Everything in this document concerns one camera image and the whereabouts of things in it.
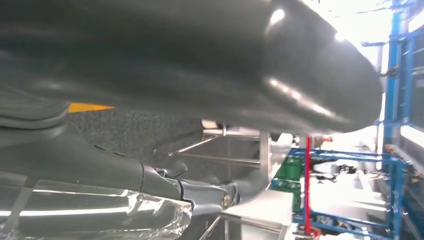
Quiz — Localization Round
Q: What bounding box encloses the stainless steel workbench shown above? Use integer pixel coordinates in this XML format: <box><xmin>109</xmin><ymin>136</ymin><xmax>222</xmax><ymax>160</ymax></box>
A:
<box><xmin>168</xmin><ymin>119</ymin><xmax>301</xmax><ymax>200</ymax></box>

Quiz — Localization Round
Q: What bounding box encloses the blue metal shelf rack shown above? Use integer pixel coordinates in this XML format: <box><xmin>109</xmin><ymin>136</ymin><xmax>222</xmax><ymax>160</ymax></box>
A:
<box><xmin>269</xmin><ymin>147</ymin><xmax>412</xmax><ymax>240</ymax></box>
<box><xmin>375</xmin><ymin>0</ymin><xmax>424</xmax><ymax>153</ymax></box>

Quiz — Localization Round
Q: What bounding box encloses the green plastic crate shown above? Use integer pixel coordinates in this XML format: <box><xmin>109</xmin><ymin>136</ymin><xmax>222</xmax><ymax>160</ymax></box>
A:
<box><xmin>275</xmin><ymin>157</ymin><xmax>305</xmax><ymax>182</ymax></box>
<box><xmin>270</xmin><ymin>179</ymin><xmax>303</xmax><ymax>214</ymax></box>

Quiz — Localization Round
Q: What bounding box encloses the white partition panel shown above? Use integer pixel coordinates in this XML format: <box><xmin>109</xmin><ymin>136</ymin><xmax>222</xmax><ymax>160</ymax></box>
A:
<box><xmin>225</xmin><ymin>188</ymin><xmax>295</xmax><ymax>240</ymax></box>

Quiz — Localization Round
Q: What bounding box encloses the red barrier belt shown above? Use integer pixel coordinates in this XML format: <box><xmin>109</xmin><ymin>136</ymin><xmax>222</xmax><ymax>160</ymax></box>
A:
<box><xmin>304</xmin><ymin>135</ymin><xmax>313</xmax><ymax>237</ymax></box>

